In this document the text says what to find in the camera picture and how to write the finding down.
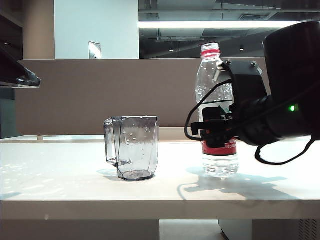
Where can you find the paper sign on wall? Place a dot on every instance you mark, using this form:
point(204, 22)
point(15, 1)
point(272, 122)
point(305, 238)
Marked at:
point(94, 50)

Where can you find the brown desk partition panel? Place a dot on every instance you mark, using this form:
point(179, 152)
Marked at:
point(100, 95)

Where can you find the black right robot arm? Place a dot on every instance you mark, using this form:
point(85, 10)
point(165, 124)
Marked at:
point(292, 62)

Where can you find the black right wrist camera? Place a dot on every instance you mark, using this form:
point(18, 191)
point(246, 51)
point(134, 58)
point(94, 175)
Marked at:
point(247, 80)

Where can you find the clear grey faceted mug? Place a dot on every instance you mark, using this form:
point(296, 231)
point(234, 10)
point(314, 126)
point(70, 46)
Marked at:
point(137, 150)

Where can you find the Nongfu Spring water bottle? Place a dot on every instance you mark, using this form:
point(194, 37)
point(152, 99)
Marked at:
point(212, 75)

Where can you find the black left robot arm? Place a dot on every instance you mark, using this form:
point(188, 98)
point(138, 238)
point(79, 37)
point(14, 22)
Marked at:
point(10, 70)

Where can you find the beige partition bracket foot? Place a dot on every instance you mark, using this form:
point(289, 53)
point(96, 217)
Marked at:
point(40, 138)

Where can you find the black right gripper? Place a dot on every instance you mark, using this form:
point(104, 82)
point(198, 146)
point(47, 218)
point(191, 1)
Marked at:
point(250, 122)

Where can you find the long ceiling light strip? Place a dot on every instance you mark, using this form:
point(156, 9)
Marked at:
point(187, 24)

